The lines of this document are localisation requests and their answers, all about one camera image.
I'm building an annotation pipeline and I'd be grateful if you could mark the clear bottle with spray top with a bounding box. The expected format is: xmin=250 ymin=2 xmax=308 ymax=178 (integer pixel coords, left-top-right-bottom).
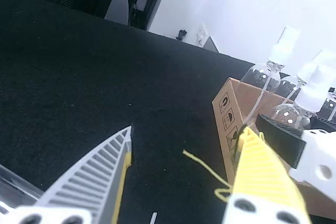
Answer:
xmin=275 ymin=49 xmax=336 ymax=102
xmin=271 ymin=76 xmax=332 ymax=131
xmin=240 ymin=26 xmax=301 ymax=127

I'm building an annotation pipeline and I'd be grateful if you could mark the brown cardboard box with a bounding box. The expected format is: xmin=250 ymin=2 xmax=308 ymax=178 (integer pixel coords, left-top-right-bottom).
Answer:
xmin=212 ymin=77 xmax=336 ymax=221

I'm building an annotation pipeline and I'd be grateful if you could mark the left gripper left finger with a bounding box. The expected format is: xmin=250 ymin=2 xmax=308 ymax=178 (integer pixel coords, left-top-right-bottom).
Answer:
xmin=0 ymin=125 xmax=134 ymax=224

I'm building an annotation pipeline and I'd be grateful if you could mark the yellow string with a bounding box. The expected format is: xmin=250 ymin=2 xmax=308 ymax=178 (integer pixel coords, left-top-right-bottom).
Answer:
xmin=182 ymin=149 xmax=233 ymax=204

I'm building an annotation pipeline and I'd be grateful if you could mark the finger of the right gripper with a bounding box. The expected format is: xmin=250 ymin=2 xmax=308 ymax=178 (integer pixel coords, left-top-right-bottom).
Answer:
xmin=255 ymin=113 xmax=336 ymax=196
xmin=310 ymin=118 xmax=336 ymax=132

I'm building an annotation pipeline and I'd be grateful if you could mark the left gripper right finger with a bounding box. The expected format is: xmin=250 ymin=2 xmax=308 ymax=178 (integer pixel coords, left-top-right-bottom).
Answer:
xmin=222 ymin=124 xmax=313 ymax=224

